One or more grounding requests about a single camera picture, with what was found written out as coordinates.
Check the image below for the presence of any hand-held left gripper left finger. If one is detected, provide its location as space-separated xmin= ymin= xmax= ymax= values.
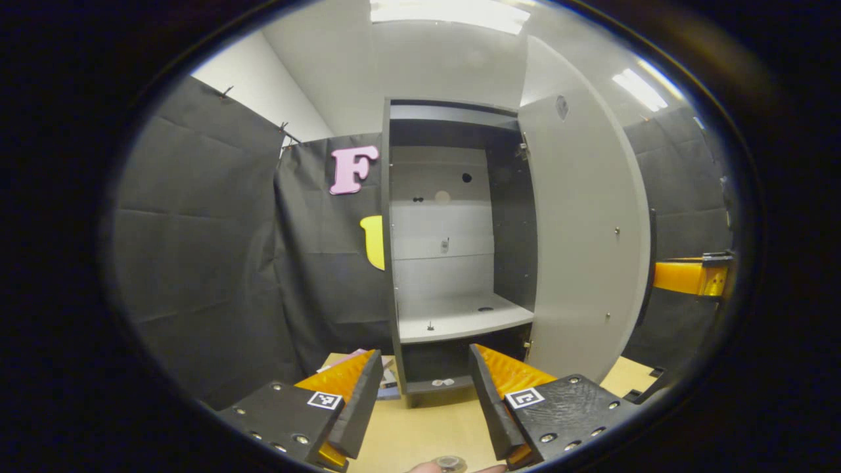
xmin=217 ymin=349 xmax=385 ymax=472

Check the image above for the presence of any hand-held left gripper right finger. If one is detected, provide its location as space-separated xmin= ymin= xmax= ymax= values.
xmin=468 ymin=343 xmax=640 ymax=470

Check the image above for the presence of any grey cabinet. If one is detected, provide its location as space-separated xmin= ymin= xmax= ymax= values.
xmin=381 ymin=99 xmax=539 ymax=409

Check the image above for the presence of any ceiling light panel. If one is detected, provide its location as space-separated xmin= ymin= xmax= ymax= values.
xmin=369 ymin=0 xmax=532 ymax=35
xmin=611 ymin=58 xmax=684 ymax=112

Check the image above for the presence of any black backdrop cloth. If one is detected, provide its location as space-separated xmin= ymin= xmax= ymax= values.
xmin=112 ymin=76 xmax=735 ymax=411

